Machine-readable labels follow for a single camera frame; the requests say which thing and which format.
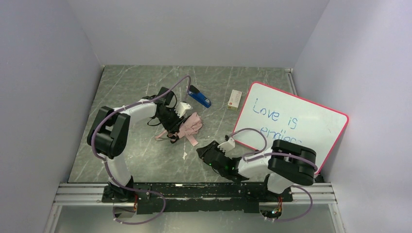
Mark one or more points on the aluminium rail frame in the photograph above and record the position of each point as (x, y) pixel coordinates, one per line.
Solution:
(90, 194)

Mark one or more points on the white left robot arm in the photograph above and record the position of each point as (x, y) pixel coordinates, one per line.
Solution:
(109, 132)

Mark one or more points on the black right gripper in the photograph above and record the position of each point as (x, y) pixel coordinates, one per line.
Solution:
(212, 153)

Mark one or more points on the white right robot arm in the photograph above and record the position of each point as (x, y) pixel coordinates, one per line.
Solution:
(284, 164)

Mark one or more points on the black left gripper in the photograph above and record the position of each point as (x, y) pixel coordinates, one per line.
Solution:
(173, 126)

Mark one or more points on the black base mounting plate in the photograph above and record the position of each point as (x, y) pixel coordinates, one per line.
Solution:
(150, 198)

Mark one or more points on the pink framed whiteboard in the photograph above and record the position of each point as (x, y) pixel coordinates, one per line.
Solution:
(270, 114)

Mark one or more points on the blue and black stapler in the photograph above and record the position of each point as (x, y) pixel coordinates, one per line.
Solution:
(199, 96)

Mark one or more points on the pink and black folding umbrella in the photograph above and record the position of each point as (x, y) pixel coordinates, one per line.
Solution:
(187, 130)

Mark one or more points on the small white staple box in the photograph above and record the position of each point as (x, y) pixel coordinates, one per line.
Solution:
(234, 100)

